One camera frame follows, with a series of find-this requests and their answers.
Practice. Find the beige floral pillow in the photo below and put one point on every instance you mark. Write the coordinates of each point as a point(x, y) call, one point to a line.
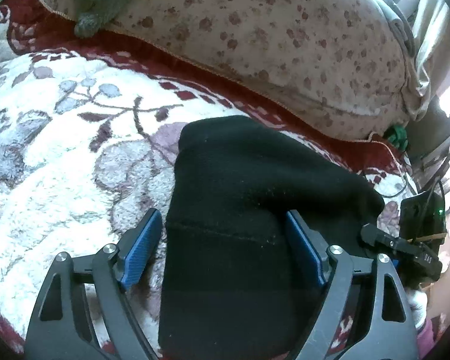
point(266, 45)

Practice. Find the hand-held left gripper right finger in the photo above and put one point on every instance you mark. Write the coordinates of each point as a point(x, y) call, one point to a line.
point(303, 247)

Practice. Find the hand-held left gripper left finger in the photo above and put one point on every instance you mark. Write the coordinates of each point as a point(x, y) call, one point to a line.
point(144, 247)

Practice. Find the green object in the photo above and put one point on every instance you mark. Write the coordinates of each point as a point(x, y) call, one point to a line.
point(395, 135)

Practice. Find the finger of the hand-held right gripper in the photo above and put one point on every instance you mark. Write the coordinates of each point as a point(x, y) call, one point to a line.
point(378, 238)

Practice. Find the red white floral blanket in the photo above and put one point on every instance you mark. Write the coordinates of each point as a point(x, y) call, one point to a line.
point(60, 157)

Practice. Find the beige curtain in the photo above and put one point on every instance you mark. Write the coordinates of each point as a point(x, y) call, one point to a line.
point(431, 45)

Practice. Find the black pants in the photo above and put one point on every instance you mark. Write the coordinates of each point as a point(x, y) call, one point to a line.
point(240, 195)

